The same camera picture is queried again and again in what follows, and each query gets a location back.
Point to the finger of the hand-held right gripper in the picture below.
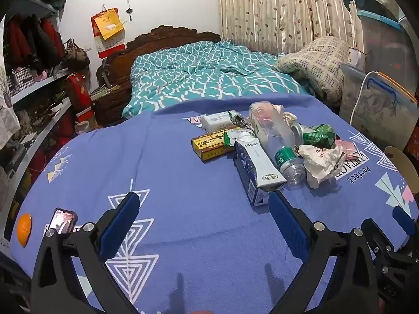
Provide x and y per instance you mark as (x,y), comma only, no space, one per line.
(403,219)
(371,232)

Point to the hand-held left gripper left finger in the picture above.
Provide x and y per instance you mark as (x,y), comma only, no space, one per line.
(119,225)

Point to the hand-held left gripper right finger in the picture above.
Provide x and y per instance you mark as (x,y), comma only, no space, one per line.
(288,225)

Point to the green drink can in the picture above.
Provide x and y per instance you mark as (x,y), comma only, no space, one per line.
(320,134)

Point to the wooden chair back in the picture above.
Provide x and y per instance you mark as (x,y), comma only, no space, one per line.
(403,170)

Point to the smartphone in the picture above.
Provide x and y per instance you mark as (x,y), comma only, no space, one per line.
(62,220)

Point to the blue white milk carton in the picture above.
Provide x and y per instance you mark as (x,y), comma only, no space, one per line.
(258,166)

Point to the crumpled white paper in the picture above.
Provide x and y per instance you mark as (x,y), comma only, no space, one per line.
(320,163)

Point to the blue printed tablecloth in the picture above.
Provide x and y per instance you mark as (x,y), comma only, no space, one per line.
(183,186)

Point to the pink snack packet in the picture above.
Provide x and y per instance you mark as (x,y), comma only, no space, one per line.
(347,147)

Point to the orange fruit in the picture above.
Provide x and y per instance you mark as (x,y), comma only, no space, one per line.
(24,230)

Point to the clear plastic bottle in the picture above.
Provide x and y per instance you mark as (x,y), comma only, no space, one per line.
(271,130)

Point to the green white packet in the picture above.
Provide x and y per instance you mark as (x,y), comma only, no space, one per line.
(235,135)

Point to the clear storage box orange lid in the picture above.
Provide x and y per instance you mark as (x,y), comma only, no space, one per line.
(376,111)

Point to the yellow cardboard box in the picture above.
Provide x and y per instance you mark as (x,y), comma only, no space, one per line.
(209,144)

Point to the silver foil wrapper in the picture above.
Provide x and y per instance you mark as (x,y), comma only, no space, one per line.
(239,119)

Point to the wooden nightstand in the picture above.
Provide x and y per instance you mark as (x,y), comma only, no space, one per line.
(108,108)

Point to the small white box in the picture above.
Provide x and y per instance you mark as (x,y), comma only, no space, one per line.
(216,121)

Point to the red gift box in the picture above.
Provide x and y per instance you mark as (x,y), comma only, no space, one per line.
(80,95)

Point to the grey metal shelf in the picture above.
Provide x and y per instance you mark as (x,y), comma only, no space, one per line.
(36,85)

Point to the teal patterned quilt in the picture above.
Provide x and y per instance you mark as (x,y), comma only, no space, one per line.
(212,72)

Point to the houndstooth bag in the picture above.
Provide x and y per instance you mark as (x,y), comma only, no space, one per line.
(21,80)

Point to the brown handbag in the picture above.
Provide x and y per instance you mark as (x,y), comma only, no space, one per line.
(75,55)

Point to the clear storage box blue lid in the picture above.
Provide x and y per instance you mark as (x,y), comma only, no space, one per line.
(379,39)

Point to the carved wooden headboard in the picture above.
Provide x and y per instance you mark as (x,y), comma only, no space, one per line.
(170,34)

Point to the red and dark jackets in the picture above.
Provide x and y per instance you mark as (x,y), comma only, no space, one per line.
(26,42)

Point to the beige leaf print curtain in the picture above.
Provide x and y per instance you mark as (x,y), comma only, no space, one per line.
(278,6)

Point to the yellow red wall bags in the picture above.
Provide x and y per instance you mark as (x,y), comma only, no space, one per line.
(108,23)

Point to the hanging wall ornament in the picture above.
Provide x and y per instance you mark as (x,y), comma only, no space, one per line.
(129,11)

